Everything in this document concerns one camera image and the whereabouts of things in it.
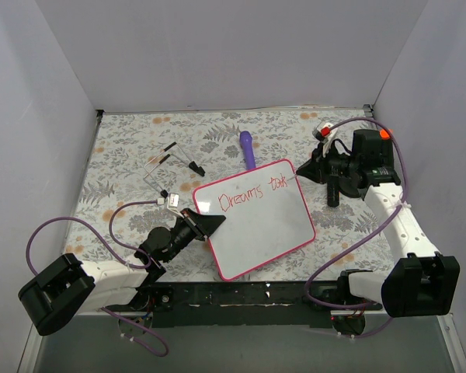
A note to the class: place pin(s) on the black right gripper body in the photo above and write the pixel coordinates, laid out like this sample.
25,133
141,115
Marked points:
320,166

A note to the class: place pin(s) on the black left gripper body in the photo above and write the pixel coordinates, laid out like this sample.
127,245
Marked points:
196,225

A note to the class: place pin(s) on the white wire whiteboard stand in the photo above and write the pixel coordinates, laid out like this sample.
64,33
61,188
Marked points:
163,170

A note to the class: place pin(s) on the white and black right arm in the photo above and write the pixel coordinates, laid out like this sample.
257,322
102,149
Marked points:
422,281

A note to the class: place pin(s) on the black stick with orange tip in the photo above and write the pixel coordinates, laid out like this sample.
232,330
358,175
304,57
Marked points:
384,134

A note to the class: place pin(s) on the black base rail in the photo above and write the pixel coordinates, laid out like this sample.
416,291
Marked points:
258,303

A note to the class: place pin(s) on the pink framed whiteboard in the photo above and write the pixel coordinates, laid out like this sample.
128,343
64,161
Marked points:
266,217

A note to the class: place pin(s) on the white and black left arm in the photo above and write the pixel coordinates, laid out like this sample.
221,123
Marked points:
69,286

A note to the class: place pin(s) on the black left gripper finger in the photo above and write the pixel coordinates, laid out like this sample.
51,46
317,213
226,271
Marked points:
204,221
206,234

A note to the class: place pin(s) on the floral patterned table mat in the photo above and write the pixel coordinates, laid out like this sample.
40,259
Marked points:
115,211

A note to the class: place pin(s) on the black microphone with grey head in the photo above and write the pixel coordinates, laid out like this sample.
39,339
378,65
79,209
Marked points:
333,191

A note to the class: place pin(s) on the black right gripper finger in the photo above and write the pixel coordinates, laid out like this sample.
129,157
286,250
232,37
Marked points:
313,171
318,155

